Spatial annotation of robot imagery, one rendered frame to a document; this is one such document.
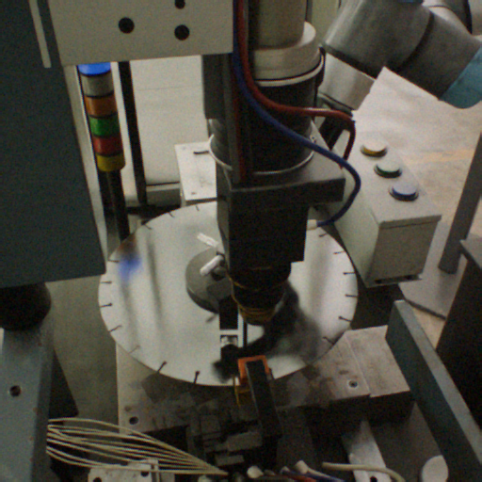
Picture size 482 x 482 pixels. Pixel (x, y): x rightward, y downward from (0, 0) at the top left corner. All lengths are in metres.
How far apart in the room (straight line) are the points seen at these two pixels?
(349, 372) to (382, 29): 0.42
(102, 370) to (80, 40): 0.69
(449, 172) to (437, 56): 2.16
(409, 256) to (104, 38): 0.80
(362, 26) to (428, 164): 2.23
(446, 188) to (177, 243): 2.03
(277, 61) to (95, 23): 0.12
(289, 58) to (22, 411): 0.35
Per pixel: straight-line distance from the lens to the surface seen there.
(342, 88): 0.63
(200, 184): 0.98
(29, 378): 0.54
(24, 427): 0.51
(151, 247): 0.78
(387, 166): 1.04
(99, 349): 0.93
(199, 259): 0.74
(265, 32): 0.35
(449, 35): 0.67
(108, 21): 0.27
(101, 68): 0.83
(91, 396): 0.88
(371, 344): 0.84
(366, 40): 0.63
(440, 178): 2.75
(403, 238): 0.97
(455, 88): 0.69
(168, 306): 0.69
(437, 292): 2.12
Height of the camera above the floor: 1.46
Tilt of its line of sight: 42 degrees down
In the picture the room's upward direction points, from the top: straight up
